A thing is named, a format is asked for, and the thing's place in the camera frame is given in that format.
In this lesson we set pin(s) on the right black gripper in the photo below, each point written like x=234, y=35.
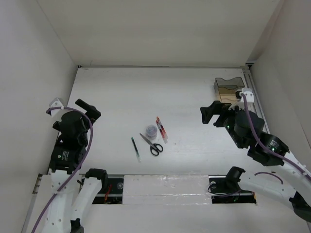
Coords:
x=216, y=108

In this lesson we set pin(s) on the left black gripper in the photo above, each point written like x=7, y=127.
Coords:
x=91, y=110

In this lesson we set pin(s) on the red pen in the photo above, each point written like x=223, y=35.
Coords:
x=162, y=134
x=163, y=130

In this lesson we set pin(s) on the green pen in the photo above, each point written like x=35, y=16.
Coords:
x=136, y=150

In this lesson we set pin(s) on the round clear pin box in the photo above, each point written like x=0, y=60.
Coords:
x=151, y=132

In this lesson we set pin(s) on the black handled scissors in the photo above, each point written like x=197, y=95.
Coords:
x=155, y=148

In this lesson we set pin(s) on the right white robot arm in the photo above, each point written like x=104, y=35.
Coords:
x=294, y=188

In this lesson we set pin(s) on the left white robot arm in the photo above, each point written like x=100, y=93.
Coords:
x=71, y=200

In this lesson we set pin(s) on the tiered transparent organizer tray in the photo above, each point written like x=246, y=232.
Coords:
x=225, y=90

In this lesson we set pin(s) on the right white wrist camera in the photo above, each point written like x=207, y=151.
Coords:
x=245, y=97

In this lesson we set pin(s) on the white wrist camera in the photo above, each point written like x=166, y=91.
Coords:
x=55, y=106
x=245, y=97

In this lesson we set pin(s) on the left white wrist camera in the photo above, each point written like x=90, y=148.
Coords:
x=55, y=106

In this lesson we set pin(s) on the aluminium rail right side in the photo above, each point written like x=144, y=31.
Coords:
x=249, y=83

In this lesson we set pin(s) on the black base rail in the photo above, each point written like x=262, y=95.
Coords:
x=170, y=190

